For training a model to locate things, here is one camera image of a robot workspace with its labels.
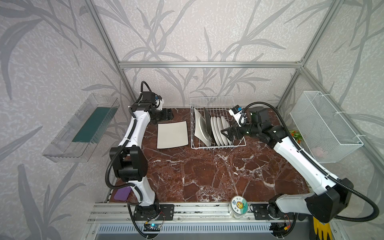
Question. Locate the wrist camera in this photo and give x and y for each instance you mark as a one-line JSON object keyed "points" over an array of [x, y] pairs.
{"points": [[239, 115], [159, 102]]}

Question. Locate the white wire dish rack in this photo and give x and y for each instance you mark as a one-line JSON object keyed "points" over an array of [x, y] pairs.
{"points": [[217, 107]]}

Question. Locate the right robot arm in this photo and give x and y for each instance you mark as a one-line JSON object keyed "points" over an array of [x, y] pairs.
{"points": [[330, 195]]}

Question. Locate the clear plastic wall shelf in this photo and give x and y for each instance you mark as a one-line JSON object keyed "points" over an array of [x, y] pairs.
{"points": [[62, 149]]}

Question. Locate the right circuit board wiring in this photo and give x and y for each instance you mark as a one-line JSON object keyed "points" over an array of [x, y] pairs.
{"points": [[279, 229]]}

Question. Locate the white square plate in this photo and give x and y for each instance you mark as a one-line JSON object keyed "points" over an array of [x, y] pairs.
{"points": [[172, 135], [201, 129]]}

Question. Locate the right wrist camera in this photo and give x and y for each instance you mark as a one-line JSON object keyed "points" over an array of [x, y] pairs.
{"points": [[239, 115]]}

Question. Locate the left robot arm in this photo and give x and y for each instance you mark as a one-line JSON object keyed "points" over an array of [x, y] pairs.
{"points": [[129, 166]]}

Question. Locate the white mesh wall basket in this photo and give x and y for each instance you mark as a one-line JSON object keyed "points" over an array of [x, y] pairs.
{"points": [[327, 135]]}

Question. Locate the black square plate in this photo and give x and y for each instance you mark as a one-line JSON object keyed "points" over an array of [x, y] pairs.
{"points": [[209, 126]]}

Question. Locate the left circuit board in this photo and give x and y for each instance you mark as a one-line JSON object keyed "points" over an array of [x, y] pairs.
{"points": [[152, 227]]}

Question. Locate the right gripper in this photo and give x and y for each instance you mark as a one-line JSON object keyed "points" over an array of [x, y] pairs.
{"points": [[237, 131]]}

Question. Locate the aluminium frame rail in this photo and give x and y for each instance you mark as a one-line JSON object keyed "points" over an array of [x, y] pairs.
{"points": [[188, 64]]}

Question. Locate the yellow work glove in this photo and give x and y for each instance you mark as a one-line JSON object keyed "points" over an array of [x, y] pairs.
{"points": [[321, 231]]}

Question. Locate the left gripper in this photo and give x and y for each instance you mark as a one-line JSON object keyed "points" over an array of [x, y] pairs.
{"points": [[163, 115]]}

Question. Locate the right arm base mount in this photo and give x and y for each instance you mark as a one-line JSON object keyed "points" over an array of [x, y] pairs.
{"points": [[269, 212]]}

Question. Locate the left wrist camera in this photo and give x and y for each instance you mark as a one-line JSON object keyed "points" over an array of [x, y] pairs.
{"points": [[159, 102]]}

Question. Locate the green sponge mat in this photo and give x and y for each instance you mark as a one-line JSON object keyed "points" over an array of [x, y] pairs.
{"points": [[95, 126]]}

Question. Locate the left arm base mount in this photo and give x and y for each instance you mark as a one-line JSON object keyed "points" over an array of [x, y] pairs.
{"points": [[155, 212]]}

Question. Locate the potted artificial plant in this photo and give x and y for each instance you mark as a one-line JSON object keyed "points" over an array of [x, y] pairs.
{"points": [[297, 136]]}

